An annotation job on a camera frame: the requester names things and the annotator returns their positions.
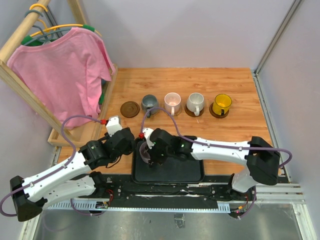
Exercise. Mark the yellow clothes hanger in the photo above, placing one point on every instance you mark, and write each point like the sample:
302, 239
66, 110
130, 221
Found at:
76, 11

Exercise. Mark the pink t-shirt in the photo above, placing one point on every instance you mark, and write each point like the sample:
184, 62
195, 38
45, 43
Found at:
66, 75

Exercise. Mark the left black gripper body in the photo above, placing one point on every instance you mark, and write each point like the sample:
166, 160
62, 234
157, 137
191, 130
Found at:
130, 148

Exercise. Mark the yellow glass mug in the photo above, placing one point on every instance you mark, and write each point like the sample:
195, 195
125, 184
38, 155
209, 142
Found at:
221, 105

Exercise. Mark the purple glass mug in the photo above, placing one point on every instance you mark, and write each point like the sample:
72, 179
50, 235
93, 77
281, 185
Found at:
143, 151

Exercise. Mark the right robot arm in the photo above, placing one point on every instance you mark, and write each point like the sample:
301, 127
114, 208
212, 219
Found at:
260, 161

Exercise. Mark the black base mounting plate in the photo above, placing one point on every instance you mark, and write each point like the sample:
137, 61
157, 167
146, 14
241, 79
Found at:
200, 196

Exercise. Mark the woven rattan coaster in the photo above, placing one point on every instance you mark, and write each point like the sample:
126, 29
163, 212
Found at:
173, 110

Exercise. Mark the wooden clothes rack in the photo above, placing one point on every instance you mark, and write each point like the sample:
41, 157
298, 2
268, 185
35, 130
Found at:
78, 135

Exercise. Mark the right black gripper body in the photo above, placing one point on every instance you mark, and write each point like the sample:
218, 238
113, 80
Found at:
159, 155

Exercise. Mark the cream ceramic mug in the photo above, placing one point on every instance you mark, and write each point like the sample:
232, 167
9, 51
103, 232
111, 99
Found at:
195, 103

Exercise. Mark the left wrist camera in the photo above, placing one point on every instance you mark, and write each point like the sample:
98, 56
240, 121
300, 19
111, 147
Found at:
113, 124

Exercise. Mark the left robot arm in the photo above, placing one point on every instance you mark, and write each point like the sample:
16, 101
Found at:
72, 178

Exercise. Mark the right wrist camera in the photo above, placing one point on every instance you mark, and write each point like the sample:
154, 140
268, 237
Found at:
146, 134

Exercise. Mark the grey ceramic mug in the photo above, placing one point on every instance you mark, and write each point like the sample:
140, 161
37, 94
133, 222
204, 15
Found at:
149, 101

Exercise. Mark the black plastic tray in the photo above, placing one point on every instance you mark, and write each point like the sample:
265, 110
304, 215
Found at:
172, 171

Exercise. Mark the aluminium frame rail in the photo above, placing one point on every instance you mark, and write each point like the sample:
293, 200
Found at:
204, 211

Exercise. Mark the pink ceramic mug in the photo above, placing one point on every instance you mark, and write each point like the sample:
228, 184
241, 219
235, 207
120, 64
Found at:
172, 99

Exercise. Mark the grey-green clothes hanger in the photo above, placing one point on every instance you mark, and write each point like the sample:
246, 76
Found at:
44, 36

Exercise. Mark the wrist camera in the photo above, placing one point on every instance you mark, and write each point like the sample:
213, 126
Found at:
113, 124
146, 134

